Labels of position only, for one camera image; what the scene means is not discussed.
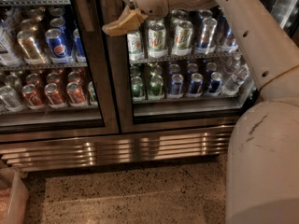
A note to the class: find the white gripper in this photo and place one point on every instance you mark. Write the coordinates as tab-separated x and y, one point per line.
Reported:
153	9

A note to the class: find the glass fridge door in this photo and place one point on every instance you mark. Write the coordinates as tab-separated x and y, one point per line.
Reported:
120	74
79	21

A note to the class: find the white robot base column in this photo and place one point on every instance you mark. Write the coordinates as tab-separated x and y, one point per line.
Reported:
262	179

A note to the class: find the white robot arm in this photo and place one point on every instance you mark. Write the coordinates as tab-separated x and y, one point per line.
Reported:
272	56

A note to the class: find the steel fridge bottom grille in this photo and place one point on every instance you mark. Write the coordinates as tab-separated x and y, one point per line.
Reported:
106	150

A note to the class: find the white green soda can left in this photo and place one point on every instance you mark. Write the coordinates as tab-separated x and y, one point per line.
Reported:
135	45

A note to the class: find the white green soda can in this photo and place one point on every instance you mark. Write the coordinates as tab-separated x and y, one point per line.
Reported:
135	45
182	43
157	40

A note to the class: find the white green soda can middle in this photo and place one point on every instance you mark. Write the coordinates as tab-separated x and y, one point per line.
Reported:
157	40

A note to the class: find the white green soda can right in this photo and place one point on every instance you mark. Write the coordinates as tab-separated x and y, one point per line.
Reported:
182	43

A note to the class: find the blue Pepsi can front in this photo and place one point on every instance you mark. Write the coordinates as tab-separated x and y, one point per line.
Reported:
60	48

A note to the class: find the blue pepsi can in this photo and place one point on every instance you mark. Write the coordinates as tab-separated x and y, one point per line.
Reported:
213	86
195	85
60	48
176	85

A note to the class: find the silver blue energy can left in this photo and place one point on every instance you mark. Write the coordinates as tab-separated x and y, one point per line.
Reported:
204	41

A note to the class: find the silver blue energy can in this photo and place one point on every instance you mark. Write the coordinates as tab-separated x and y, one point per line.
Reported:
228	42
204	41

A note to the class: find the blue Pepsi can lower left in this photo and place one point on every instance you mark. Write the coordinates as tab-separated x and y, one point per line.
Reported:
176	85

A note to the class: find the red cola can right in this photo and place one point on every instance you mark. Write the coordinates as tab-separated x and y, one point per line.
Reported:
76	94

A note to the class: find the red cola can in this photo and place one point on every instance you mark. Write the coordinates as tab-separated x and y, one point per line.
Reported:
33	96
54	95
76	94

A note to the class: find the gold soda can front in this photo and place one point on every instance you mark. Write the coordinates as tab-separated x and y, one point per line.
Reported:
33	51

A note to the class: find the blue Pepsi can lower middle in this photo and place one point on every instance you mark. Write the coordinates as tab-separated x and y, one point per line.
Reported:
195	85

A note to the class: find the silver blue energy can middle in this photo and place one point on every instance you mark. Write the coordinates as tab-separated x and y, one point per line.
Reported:
228	42

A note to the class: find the red cola can middle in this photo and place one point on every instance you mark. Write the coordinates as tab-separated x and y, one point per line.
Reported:
54	95

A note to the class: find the blue Pepsi can lower right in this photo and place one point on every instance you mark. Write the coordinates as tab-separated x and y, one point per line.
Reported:
213	86

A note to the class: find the clear water bottle back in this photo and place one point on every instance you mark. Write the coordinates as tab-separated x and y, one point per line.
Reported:
232	64

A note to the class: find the clear water bottle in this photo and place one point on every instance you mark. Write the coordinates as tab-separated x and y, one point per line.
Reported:
236	80
232	64

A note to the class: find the red cola can left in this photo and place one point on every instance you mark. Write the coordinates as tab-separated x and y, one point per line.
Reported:
33	96

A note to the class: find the clear water bottle front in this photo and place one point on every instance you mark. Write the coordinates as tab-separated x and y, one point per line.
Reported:
236	80

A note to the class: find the silver diet cola can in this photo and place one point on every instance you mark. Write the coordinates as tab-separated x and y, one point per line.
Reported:
11	99

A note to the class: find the translucent plastic bin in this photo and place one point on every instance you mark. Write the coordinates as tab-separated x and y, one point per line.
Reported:
13	197

